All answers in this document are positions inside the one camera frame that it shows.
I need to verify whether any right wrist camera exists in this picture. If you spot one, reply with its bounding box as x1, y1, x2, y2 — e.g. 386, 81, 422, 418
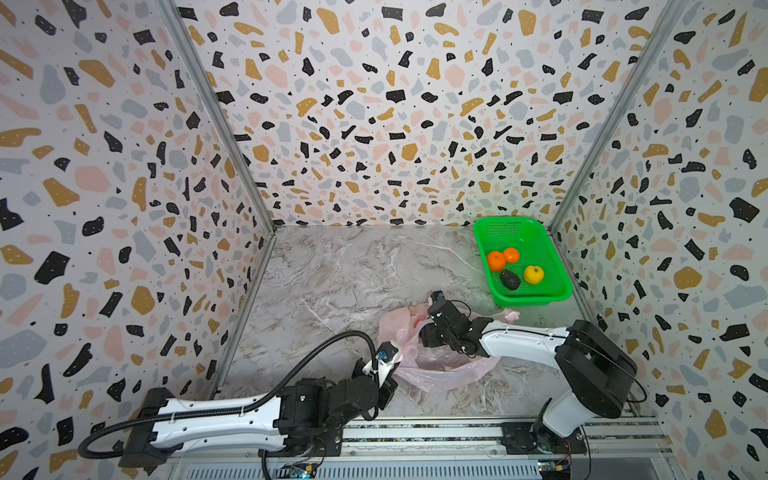
428, 290, 445, 305

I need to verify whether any pink plastic bag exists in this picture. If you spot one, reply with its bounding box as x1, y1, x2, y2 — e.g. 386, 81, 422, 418
378, 303, 501, 393

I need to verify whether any right corner aluminium post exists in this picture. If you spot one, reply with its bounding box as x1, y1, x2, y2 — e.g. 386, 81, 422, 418
548, 0, 686, 237

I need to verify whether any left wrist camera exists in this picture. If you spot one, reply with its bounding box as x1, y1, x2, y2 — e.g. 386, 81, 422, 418
363, 341, 403, 387

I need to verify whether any orange tangerine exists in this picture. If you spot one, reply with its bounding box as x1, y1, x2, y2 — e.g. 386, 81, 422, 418
486, 251, 507, 272
503, 247, 521, 264

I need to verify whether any yellow red mango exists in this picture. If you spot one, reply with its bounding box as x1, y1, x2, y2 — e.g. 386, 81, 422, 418
523, 265, 545, 285

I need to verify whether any left corner aluminium post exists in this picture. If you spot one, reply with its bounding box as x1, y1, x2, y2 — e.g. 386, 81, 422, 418
156, 0, 276, 237

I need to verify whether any corner aluminium post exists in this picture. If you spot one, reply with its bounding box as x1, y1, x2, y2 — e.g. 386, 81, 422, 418
548, 0, 686, 237
156, 0, 276, 237

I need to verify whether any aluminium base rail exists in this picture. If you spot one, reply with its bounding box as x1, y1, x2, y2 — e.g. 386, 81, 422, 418
169, 416, 684, 479

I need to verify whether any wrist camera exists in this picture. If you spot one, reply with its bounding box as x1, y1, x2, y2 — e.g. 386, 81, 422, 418
428, 290, 445, 305
363, 341, 403, 387

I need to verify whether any dark avocado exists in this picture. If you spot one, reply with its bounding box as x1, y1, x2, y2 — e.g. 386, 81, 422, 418
499, 269, 522, 291

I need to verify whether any black corrugated cable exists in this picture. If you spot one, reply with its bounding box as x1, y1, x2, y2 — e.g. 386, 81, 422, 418
76, 330, 379, 461

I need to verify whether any green plastic basket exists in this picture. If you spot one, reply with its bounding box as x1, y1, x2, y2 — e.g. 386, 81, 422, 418
473, 217, 573, 307

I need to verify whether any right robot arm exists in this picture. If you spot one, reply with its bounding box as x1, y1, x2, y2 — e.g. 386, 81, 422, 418
419, 298, 637, 452

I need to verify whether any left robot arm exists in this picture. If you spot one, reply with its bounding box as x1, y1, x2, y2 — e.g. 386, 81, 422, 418
119, 360, 399, 473

